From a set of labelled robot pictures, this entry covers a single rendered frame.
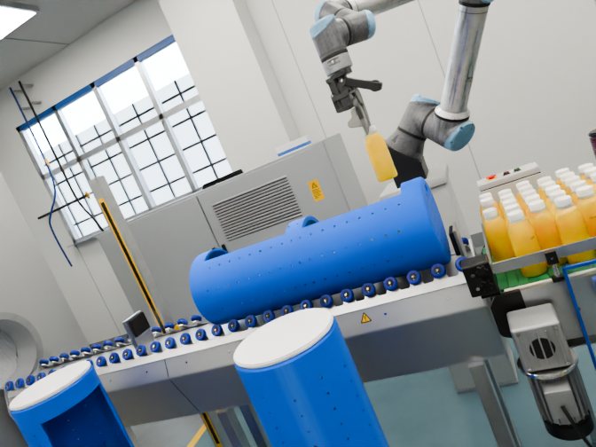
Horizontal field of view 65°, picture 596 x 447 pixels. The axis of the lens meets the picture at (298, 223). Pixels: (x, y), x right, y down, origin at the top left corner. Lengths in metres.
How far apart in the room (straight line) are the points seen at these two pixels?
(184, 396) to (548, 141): 3.45
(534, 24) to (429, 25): 0.79
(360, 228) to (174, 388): 1.01
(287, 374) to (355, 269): 0.47
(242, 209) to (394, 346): 2.11
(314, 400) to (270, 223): 2.35
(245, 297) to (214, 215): 2.00
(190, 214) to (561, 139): 3.03
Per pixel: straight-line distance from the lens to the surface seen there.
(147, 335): 2.15
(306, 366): 1.13
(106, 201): 2.40
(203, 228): 3.66
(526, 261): 1.36
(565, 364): 1.32
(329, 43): 1.54
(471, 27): 2.02
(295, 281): 1.53
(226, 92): 4.46
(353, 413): 1.23
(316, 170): 3.20
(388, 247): 1.42
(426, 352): 1.61
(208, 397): 1.99
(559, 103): 4.37
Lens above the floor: 1.46
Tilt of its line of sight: 8 degrees down
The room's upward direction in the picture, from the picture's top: 23 degrees counter-clockwise
